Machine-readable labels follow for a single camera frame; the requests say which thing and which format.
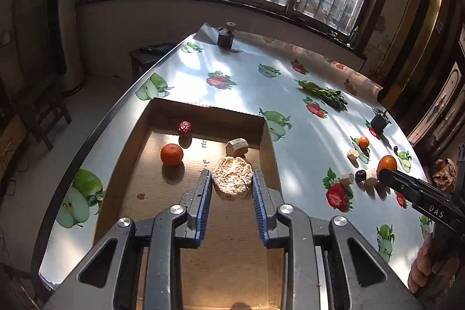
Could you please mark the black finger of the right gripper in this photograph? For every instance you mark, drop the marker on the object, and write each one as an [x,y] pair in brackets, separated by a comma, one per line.
[402,183]

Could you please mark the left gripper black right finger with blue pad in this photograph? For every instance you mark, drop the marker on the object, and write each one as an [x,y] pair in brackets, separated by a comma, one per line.
[356,276]

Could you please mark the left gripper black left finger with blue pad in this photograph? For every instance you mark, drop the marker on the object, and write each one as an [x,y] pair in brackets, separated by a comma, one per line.
[135,254]

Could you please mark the small orange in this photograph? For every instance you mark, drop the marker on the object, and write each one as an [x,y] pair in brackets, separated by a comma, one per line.
[363,142]
[387,162]

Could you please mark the beige cylinder chunk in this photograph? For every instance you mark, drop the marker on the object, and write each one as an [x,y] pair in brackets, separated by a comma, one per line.
[371,179]

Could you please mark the dark purple plum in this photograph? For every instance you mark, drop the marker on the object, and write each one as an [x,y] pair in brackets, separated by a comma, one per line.
[360,176]

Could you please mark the large orange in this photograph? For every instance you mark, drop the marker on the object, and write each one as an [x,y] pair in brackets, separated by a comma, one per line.
[171,154]

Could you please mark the dark red jujube front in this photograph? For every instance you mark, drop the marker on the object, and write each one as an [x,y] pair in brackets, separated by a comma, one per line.
[185,128]

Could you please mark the person's right hand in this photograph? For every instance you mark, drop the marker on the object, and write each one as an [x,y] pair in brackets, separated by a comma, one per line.
[423,266]

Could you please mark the brown patterned sleeve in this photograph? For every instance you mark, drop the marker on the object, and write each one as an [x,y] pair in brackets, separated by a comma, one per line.
[444,175]

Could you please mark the small black motor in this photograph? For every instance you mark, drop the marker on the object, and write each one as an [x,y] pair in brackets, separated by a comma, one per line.
[380,120]

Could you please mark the brown cardboard tray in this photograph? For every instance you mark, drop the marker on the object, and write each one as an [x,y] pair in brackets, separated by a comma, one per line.
[231,269]

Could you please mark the fruit print tablecloth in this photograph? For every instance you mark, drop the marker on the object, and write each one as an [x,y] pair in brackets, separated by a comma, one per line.
[256,77]

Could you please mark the green leafy vegetable bunch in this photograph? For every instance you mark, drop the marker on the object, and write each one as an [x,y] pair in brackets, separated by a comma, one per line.
[333,98]

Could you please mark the dark wooden stool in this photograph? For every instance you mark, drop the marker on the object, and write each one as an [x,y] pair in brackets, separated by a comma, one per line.
[40,107]

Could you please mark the dark side table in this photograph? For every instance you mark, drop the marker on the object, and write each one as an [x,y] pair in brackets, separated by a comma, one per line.
[144,58]

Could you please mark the dark jar with lid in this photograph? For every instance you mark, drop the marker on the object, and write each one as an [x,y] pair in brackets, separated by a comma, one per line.
[226,36]

